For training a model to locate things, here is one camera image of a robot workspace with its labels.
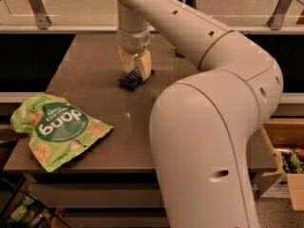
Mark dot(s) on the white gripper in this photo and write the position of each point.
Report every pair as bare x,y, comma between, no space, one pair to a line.
132,41

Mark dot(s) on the blue rxbar blueberry bar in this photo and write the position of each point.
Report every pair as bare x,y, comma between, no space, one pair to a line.
132,80

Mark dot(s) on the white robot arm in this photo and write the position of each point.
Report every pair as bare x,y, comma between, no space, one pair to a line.
199,126

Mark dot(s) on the orange soda can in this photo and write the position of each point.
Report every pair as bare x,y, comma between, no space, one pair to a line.
179,54

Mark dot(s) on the green rice chips bag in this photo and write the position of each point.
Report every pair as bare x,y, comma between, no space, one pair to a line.
58,131

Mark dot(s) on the grey table drawer unit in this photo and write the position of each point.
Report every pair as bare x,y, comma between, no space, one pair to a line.
105,200

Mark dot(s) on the cardboard box with items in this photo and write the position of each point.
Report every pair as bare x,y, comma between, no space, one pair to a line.
285,138

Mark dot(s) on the left metal railing bracket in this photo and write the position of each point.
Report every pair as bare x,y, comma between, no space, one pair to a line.
41,17

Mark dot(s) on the metal railing bracket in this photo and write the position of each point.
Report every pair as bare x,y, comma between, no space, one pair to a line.
41,17
276,20

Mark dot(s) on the right metal railing bracket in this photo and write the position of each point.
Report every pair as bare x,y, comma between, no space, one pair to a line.
276,20

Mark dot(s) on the black wire basket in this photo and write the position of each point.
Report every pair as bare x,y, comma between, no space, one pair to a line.
22,210

